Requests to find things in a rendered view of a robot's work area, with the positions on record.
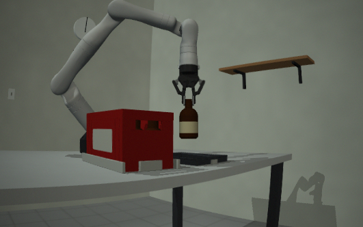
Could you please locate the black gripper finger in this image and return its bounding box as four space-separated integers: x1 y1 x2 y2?
172 78 187 106
191 78 205 106

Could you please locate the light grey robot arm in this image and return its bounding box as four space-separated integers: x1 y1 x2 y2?
51 0 200 131

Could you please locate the red crate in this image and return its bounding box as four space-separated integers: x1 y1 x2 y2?
87 109 174 172

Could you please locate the brown glass bottle with cream label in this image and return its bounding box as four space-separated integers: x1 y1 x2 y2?
179 99 198 139

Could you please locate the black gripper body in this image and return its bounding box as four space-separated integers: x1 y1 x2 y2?
178 64 200 88

